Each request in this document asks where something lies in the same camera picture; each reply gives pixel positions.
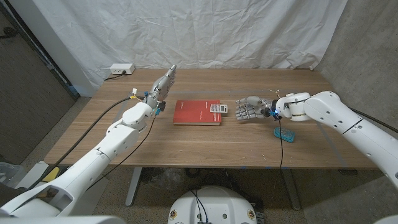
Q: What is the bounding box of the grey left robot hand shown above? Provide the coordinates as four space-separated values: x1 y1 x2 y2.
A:
145 64 177 110

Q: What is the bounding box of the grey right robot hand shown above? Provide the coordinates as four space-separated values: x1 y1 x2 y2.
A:
235 95 279 121

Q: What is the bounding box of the white calculator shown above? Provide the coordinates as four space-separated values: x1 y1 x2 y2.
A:
210 103 228 114

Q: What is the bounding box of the red book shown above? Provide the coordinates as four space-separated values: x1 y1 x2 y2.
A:
172 99 223 126

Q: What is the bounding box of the teal perforated oval object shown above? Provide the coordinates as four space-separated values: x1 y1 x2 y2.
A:
273 126 295 144

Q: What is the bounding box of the white power strip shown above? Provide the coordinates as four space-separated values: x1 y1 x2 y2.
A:
109 63 136 75

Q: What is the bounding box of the white backdrop cloth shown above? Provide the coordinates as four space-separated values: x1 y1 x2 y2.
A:
32 0 348 90

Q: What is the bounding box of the grey table leg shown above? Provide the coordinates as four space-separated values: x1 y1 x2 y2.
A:
125 167 143 207
281 169 302 211

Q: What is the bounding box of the clear plastic bag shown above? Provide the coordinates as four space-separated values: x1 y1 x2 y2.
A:
148 167 187 191

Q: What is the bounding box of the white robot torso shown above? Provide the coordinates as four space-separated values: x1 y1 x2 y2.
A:
167 185 258 224

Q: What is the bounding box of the yellow and black floor object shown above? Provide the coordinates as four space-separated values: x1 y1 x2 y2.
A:
42 166 60 183

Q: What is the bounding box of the clear plastic bin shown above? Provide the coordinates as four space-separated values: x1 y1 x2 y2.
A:
0 161 27 189

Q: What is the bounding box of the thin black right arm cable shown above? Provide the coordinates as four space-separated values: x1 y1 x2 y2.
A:
277 118 285 170

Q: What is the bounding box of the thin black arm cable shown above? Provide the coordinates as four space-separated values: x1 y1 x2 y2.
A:
277 118 285 170
86 115 157 191

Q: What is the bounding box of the black power strip cord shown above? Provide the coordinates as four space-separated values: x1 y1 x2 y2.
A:
104 71 127 82

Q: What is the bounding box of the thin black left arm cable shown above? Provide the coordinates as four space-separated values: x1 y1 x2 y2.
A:
86 115 157 191

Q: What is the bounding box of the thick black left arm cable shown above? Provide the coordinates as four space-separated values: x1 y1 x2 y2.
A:
27 96 147 190

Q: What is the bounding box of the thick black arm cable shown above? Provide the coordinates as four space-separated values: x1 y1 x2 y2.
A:
27 96 147 190
348 107 398 134

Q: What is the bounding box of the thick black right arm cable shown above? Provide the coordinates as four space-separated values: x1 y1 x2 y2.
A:
348 107 398 134

